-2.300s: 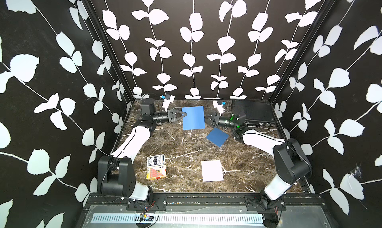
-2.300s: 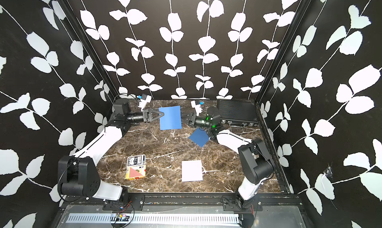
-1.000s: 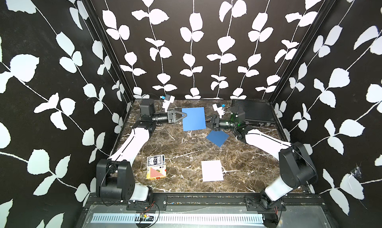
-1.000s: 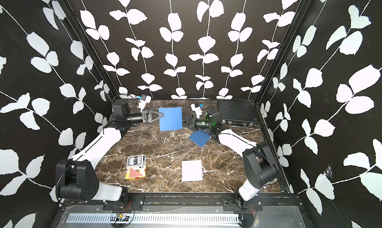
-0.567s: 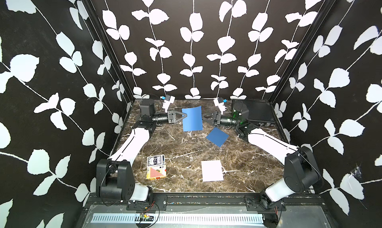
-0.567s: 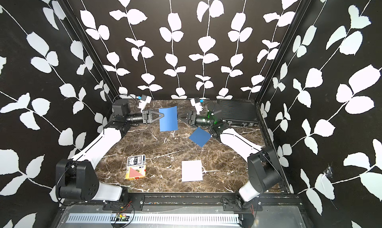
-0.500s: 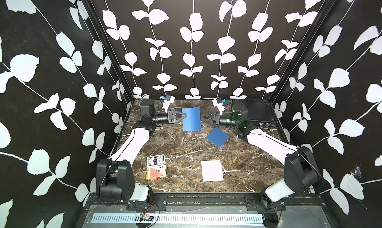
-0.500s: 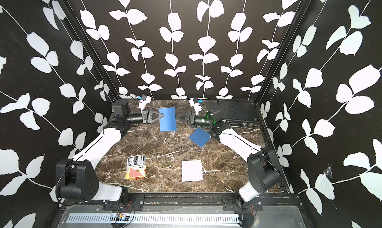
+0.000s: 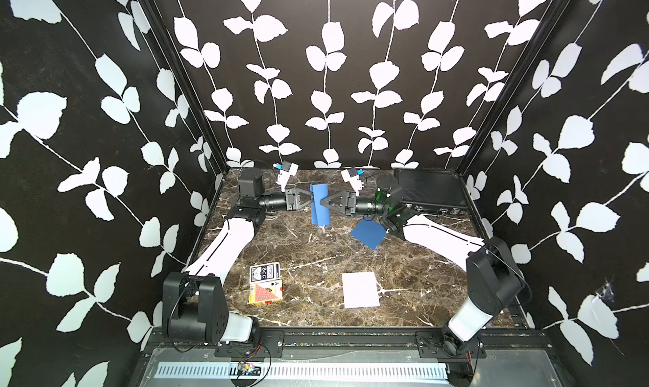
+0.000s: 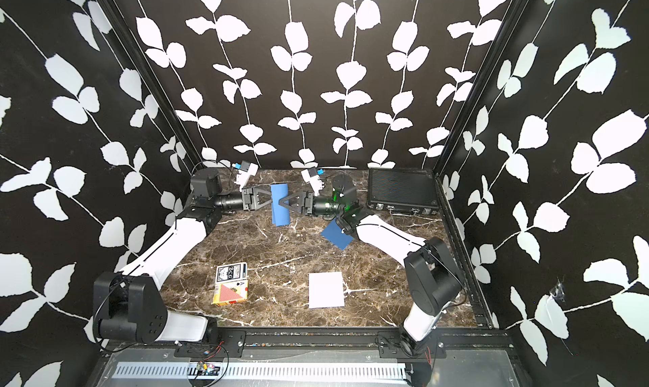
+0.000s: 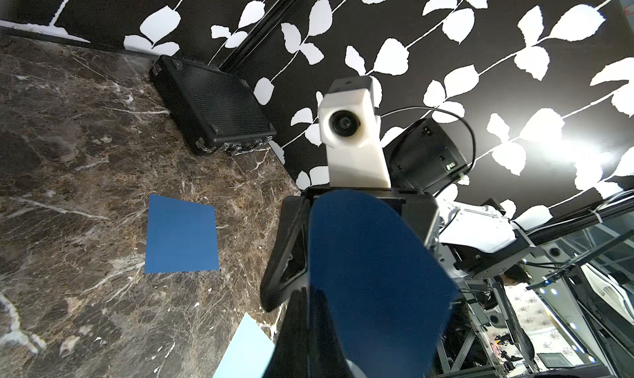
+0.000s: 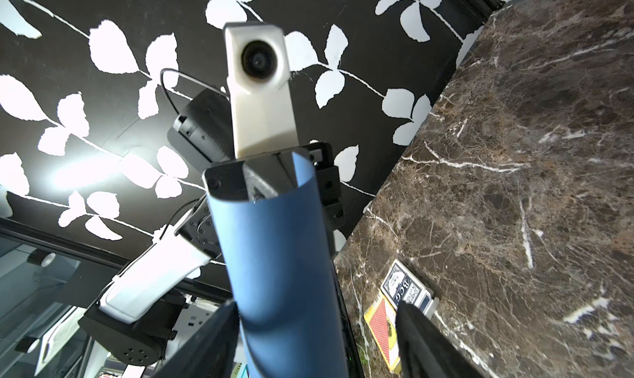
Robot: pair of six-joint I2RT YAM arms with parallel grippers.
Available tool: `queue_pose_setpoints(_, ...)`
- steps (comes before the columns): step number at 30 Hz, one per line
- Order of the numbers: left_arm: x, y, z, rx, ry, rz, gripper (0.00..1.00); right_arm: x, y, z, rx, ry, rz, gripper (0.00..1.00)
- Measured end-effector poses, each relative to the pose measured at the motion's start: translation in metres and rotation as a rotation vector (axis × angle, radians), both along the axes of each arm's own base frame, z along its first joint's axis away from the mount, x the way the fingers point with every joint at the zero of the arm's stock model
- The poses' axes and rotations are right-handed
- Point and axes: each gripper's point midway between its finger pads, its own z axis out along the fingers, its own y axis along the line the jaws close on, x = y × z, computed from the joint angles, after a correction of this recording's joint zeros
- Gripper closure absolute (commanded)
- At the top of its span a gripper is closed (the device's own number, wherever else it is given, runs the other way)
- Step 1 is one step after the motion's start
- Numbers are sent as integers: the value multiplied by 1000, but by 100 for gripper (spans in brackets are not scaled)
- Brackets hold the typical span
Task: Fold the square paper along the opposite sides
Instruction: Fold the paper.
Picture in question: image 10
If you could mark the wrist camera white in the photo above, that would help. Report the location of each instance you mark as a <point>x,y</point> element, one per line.
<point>312,176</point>
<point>245,170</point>

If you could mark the white perforated strip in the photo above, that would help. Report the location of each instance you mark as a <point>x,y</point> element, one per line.
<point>343,372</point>

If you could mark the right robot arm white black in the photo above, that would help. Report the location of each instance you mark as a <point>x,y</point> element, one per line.
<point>433,277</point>

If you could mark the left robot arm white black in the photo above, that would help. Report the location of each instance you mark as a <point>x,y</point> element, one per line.
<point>127,303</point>

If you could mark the blue square paper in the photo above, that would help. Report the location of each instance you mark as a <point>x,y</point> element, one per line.
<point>335,235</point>
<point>280,214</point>

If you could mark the white square paper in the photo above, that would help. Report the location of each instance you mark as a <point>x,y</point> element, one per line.
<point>326,290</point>

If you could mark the black case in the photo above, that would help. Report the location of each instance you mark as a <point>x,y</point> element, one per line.
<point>406,192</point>

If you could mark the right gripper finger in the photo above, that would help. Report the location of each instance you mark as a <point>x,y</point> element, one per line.
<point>289,200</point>
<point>289,208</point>

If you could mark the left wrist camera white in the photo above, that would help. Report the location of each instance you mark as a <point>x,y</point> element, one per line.
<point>245,170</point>

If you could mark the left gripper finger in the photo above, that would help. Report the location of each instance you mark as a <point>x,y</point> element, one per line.
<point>261,206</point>
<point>264,195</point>

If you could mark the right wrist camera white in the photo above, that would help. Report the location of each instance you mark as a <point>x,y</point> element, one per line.
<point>312,176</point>

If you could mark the blue white poker card box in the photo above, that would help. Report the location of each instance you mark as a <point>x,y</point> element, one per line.
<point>232,273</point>

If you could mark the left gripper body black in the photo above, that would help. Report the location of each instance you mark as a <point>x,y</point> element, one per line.
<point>247,202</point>

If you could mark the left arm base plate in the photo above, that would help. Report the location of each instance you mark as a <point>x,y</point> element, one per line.
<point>222,343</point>

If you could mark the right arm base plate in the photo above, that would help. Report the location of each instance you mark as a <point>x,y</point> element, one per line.
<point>399,345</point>

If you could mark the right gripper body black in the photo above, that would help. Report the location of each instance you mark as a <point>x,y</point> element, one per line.
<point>309,202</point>

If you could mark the yellow red card box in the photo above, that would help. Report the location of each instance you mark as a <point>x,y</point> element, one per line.
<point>227,293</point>

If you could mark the small green circuit board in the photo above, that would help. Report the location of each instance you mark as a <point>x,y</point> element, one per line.
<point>208,370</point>

